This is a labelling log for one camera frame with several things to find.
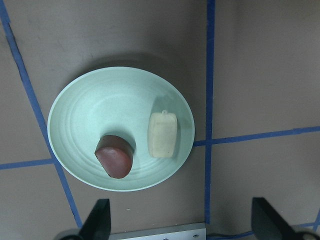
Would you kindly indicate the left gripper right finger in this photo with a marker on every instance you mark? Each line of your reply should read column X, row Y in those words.
column 267, row 224

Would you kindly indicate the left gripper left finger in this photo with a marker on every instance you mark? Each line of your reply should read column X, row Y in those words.
column 98, row 223

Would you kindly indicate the white bun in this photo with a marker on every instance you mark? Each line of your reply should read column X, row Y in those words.
column 162, row 134

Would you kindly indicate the dark red bun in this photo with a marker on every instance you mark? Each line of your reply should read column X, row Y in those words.
column 115, row 155

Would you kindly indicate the light green plate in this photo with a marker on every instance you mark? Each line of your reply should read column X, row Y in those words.
column 117, row 101

